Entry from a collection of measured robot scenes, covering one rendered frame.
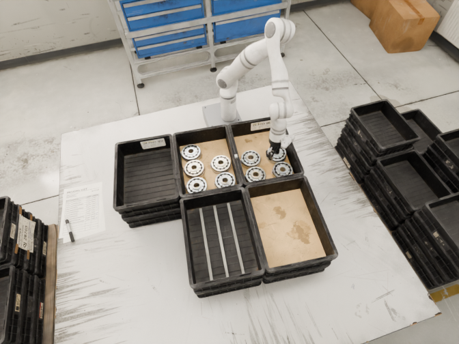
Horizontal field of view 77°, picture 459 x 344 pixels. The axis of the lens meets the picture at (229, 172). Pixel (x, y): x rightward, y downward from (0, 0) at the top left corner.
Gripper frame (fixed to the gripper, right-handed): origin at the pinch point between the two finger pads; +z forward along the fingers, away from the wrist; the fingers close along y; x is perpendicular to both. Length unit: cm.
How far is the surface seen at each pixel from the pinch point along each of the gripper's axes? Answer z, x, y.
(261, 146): 4.7, -10.3, -3.7
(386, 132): 39, 37, -93
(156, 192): 5, -34, 53
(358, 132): 37, 22, -78
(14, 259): 39, -87, 126
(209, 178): 4.6, -19.0, 30.0
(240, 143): 4.6, -20.9, 2.2
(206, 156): 4.6, -29.5, 20.5
